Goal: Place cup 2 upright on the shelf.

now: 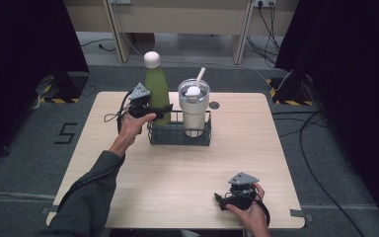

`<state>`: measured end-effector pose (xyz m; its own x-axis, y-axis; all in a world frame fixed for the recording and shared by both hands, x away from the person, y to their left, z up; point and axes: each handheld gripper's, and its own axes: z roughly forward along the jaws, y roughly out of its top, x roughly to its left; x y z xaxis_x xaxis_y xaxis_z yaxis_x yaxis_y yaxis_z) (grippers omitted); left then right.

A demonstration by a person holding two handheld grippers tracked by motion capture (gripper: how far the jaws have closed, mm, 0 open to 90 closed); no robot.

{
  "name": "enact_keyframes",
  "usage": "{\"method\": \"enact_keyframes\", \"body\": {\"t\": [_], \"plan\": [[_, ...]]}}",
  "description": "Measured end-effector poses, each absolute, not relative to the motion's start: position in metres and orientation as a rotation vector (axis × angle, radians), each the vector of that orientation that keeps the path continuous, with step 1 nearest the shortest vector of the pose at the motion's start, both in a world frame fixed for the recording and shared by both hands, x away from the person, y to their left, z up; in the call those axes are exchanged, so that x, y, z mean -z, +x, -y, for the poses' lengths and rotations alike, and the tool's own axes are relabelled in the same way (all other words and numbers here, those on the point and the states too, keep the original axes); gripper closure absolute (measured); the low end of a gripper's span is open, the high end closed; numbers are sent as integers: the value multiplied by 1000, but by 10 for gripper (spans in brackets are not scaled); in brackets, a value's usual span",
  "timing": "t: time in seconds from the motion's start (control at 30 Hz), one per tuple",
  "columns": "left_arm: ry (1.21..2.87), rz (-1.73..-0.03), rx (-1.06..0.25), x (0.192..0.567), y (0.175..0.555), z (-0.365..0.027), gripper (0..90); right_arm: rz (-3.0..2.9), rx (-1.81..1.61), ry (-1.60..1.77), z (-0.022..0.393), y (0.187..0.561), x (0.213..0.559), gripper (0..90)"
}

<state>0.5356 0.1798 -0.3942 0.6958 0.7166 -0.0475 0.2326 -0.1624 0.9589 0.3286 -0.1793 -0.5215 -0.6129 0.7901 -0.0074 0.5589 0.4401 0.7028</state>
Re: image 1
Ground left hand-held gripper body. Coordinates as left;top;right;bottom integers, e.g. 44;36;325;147
127;82;162;120

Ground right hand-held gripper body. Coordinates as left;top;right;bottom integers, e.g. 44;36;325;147
225;172;261;211

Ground green bottle with white cap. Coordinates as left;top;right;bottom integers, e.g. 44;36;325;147
143;50;173;126

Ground white tumbler with straw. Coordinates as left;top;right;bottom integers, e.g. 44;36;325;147
178;66;211;138

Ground black wire basket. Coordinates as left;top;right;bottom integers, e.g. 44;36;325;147
146;110;212;147

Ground person's left hand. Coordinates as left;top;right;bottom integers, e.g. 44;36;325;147
116;112;158;146

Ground person's right hand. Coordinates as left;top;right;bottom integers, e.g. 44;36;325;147
225;183;271;237

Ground grey tape strip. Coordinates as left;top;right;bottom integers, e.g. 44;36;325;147
40;204;59;215
289;208;314;222

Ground stand base with hazard tape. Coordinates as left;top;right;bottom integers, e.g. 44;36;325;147
38;72;90;105
265;76;314;107

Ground beige desk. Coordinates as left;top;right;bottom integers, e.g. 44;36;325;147
62;0;300;65

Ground black curtain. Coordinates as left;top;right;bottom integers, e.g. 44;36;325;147
274;0;379;228
0;0;90;172

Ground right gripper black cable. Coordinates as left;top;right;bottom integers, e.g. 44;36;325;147
252;190;271;228

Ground short black floor cable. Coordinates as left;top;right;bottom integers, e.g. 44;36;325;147
79;38;116;53

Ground long black floor cable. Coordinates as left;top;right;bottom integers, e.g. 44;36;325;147
270;110;367;237

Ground bundle of black socket cables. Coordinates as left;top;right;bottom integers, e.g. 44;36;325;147
245;2;282;69

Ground white wall socket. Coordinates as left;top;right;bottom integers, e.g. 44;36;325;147
253;0;277;9

